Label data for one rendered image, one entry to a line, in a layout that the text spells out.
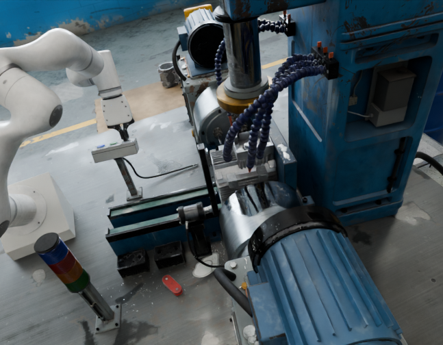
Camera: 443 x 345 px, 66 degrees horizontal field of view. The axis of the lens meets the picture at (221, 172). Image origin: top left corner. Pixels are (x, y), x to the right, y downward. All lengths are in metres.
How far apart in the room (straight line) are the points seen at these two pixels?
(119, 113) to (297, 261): 0.97
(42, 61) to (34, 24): 5.60
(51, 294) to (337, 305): 1.07
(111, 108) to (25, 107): 0.49
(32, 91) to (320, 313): 0.77
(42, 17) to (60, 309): 5.61
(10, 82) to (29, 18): 5.62
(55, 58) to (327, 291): 0.80
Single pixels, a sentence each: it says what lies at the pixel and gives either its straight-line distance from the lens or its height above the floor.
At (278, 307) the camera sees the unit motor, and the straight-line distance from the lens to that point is 0.56.
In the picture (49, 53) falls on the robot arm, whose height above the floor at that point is 1.54.
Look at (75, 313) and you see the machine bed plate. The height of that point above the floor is 0.80.
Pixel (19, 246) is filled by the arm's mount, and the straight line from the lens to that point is 1.53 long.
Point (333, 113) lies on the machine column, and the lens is 0.94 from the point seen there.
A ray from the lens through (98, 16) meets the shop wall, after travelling 6.54.
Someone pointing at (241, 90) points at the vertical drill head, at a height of 1.36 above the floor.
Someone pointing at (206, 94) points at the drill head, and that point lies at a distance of 1.39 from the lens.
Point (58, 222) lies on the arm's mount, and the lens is 1.48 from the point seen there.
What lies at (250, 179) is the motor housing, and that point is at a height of 1.05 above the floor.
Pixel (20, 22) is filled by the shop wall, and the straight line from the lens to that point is 6.59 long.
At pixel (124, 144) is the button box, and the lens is 1.37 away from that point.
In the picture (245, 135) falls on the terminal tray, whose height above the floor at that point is 1.13.
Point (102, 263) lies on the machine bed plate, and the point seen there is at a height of 0.80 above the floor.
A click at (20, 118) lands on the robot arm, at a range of 0.94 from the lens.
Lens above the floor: 1.83
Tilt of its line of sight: 42 degrees down
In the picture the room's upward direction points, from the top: 11 degrees counter-clockwise
